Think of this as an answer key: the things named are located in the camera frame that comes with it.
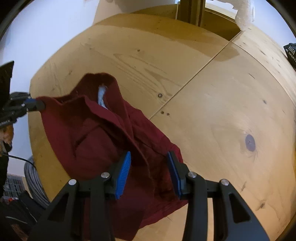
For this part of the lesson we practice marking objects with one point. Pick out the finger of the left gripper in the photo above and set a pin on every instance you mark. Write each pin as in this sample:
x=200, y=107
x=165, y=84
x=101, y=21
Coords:
x=31, y=104
x=22, y=103

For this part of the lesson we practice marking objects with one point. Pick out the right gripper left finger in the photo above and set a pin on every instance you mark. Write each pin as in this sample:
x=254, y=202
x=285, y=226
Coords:
x=64, y=217

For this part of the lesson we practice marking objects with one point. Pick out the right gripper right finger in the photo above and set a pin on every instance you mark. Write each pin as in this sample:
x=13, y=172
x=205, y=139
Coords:
x=233, y=218

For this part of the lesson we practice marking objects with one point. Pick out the dark red garment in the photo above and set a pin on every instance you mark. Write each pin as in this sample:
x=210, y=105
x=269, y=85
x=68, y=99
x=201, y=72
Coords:
x=91, y=128

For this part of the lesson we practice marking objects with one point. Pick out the white lace tablecloth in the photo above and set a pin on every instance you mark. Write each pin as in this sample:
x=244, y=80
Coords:
x=243, y=12

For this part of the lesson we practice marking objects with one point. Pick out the black drawstring sports bag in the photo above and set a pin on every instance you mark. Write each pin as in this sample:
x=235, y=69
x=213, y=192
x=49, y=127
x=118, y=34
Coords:
x=290, y=50

